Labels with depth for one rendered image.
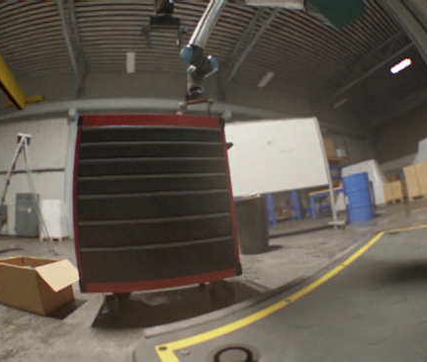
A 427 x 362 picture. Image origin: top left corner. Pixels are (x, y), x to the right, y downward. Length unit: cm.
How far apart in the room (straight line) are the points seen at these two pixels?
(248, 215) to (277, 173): 125
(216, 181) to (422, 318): 87
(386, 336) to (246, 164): 316
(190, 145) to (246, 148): 244
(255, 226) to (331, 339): 208
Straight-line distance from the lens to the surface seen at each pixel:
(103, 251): 87
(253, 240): 226
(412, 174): 710
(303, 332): 21
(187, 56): 116
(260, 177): 323
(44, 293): 117
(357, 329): 21
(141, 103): 983
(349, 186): 404
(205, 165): 93
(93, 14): 975
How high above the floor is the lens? 44
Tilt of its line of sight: 11 degrees up
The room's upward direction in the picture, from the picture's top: 6 degrees counter-clockwise
